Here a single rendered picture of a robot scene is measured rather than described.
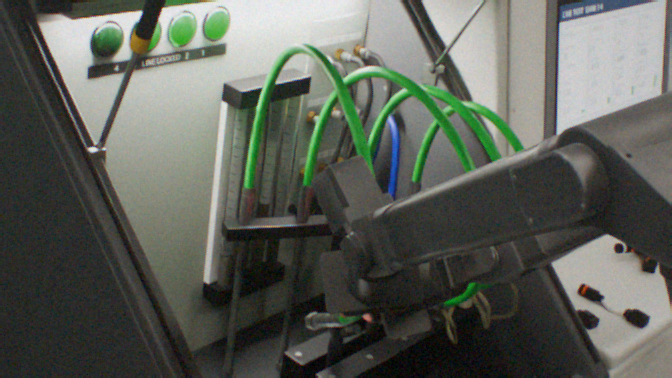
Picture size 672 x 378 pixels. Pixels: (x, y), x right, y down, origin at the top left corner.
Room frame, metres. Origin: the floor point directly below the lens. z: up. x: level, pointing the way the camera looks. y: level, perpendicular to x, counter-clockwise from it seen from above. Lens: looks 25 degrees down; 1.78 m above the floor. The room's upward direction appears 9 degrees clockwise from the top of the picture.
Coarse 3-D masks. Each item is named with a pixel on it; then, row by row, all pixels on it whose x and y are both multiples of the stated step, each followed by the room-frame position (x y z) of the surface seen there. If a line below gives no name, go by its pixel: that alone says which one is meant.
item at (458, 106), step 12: (396, 96) 1.34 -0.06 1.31; (408, 96) 1.33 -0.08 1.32; (432, 96) 1.30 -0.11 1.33; (444, 96) 1.29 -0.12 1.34; (384, 108) 1.35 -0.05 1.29; (456, 108) 1.28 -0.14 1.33; (384, 120) 1.35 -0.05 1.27; (468, 120) 1.26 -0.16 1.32; (372, 132) 1.36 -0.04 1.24; (480, 132) 1.25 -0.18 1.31; (372, 144) 1.36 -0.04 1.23; (492, 144) 1.24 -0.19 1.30; (372, 156) 1.36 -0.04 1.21; (492, 156) 1.23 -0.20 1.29
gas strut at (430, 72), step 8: (480, 0) 1.46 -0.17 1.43; (480, 8) 1.46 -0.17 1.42; (472, 16) 1.47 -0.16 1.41; (464, 24) 1.47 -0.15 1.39; (464, 32) 1.47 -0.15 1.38; (456, 40) 1.48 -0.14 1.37; (448, 48) 1.48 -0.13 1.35; (440, 56) 1.49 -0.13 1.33; (424, 64) 1.50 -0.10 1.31; (432, 64) 1.49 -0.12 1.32; (440, 64) 1.49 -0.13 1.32; (424, 72) 1.50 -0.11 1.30; (432, 72) 1.49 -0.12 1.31; (440, 72) 1.49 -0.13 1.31; (424, 80) 1.50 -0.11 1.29; (432, 80) 1.49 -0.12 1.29
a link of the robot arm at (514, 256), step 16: (528, 240) 0.97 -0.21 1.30; (544, 240) 0.97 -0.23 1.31; (560, 240) 0.96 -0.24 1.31; (576, 240) 0.96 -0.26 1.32; (592, 240) 0.97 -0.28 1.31; (512, 256) 0.97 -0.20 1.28; (528, 256) 0.96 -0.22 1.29; (544, 256) 0.96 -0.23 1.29; (560, 256) 0.98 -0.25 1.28; (496, 272) 0.96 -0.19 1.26; (512, 272) 0.96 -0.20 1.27; (528, 272) 1.00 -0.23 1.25
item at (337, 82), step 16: (288, 48) 1.21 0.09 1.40; (304, 48) 1.17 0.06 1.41; (320, 64) 1.12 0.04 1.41; (272, 80) 1.25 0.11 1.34; (336, 80) 1.09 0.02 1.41; (256, 112) 1.28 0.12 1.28; (352, 112) 1.05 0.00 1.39; (256, 128) 1.28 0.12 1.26; (352, 128) 1.04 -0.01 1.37; (256, 144) 1.28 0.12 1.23; (256, 160) 1.29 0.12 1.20; (368, 160) 1.01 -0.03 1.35; (352, 320) 0.98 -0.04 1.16
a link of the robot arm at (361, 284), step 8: (344, 224) 0.86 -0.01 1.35; (344, 232) 0.86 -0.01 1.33; (400, 272) 0.83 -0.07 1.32; (352, 280) 0.86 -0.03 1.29; (360, 280) 0.83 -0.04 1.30; (368, 280) 0.82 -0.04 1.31; (376, 280) 0.82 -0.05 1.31; (384, 280) 0.83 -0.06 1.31; (392, 280) 0.83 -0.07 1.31; (360, 288) 0.86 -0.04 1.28; (368, 288) 0.84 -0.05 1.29; (376, 288) 0.84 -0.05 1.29; (384, 288) 0.84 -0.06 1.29; (392, 288) 0.86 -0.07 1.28
